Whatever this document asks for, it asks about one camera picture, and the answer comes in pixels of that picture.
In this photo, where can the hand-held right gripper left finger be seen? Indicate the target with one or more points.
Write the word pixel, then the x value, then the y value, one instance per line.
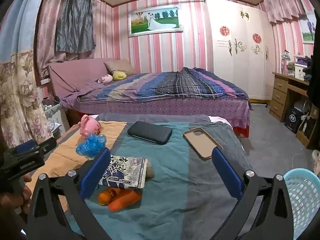
pixel 95 172

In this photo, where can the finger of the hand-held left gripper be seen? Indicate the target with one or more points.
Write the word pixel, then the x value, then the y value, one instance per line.
pixel 25 146
pixel 47 145

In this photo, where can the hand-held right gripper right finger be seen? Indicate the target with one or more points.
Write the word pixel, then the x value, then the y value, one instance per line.
pixel 226 175

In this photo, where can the blue plastic bag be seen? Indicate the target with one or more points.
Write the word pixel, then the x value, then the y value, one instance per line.
pixel 91 145

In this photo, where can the printed snack wrapper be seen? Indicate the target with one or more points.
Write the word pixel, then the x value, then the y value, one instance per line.
pixel 125 171

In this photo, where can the light blue plastic basket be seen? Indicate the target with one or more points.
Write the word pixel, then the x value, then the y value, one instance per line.
pixel 302 200

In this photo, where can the person's left hand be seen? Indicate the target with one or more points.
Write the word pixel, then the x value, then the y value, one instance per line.
pixel 12 202

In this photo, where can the orange towel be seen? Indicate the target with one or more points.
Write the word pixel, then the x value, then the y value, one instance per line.
pixel 62 155

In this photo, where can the white bedside cabinet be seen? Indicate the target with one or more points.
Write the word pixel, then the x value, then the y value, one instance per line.
pixel 56 120

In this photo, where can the phone in beige case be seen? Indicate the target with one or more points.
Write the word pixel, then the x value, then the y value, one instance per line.
pixel 200 142

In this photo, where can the pink piggy bank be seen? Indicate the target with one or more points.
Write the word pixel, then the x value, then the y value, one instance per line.
pixel 88 126

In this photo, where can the teal and grey blanket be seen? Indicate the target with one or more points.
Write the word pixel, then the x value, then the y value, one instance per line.
pixel 175 180

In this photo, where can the blue floral curtain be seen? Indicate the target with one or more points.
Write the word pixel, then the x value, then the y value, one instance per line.
pixel 17 92

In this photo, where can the pink striped cloth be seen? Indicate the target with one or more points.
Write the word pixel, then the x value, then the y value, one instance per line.
pixel 217 120

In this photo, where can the black phone case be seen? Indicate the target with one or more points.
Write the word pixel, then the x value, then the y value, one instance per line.
pixel 150 132

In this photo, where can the black cardboard box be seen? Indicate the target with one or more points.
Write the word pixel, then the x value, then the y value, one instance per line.
pixel 292 120

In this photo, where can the purple bed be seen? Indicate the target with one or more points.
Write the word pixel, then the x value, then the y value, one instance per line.
pixel 150 105

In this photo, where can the pink plush toy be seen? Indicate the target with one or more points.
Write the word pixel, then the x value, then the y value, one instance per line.
pixel 106 79

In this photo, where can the light shoe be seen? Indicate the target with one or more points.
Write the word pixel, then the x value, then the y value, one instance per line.
pixel 316 160

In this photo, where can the yellow plush toy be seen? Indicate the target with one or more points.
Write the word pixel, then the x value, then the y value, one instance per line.
pixel 119 76

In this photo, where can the white wardrobe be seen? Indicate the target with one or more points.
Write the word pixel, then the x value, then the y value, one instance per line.
pixel 237 75

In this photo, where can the white round fan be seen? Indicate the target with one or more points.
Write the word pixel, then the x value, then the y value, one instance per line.
pixel 300 105

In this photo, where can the wooden desk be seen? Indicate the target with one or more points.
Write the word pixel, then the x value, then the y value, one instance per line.
pixel 280 87

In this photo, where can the beige pillow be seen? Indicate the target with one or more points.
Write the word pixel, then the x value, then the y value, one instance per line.
pixel 120 66

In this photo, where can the striped purple blue blanket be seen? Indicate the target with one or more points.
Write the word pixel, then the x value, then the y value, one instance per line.
pixel 162 85

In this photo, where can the black hanging coat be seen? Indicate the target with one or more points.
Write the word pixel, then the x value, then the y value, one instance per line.
pixel 313 85

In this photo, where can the grey hanging cloth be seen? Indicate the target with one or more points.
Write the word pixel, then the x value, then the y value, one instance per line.
pixel 75 22

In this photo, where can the white storage box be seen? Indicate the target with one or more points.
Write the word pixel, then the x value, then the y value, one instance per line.
pixel 300 72

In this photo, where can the table lamp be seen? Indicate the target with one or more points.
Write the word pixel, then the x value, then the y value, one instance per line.
pixel 285 56

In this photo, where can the purple folded cloth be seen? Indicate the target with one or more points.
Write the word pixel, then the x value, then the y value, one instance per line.
pixel 303 61

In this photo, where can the pink curtain valance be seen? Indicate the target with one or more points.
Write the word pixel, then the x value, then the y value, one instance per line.
pixel 282 2

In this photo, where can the white wall socket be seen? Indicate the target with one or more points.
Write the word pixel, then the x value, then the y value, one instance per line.
pixel 45 81

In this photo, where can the small framed wall photo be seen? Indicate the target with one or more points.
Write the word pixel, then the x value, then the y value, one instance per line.
pixel 308 27

